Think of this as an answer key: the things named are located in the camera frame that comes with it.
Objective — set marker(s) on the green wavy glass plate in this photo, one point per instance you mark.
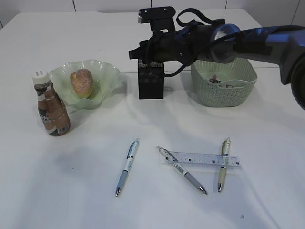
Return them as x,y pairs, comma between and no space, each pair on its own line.
106,78

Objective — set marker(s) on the blue white ballpoint pen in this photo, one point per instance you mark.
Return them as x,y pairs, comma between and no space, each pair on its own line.
129,161

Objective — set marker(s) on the brown coffee bottle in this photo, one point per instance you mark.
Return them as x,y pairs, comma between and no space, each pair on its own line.
51,107

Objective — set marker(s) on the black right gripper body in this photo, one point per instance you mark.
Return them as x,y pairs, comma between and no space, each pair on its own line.
185,46

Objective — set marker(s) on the black pen holder box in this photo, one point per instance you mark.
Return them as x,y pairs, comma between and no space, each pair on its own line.
150,80

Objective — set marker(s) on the clear plastic ruler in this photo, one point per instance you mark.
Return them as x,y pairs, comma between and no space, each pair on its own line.
206,159

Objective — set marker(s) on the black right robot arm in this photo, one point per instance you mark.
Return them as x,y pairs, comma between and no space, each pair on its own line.
280,45

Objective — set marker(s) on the brown bread roll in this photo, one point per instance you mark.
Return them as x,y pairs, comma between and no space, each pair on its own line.
82,82

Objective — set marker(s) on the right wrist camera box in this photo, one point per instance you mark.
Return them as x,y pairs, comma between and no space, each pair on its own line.
159,18

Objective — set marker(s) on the beige ballpoint pen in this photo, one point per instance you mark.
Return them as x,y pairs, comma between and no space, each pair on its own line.
223,168

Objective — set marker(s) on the white paper ball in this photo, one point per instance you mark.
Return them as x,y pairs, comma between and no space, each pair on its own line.
214,79

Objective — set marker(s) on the grey white ballpoint pen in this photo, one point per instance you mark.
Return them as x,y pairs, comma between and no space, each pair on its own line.
181,170

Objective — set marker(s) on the green plastic woven basket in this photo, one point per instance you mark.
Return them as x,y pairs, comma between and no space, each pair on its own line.
210,94

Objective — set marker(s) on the grey paper ball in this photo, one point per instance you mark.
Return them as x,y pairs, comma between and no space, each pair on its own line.
229,85

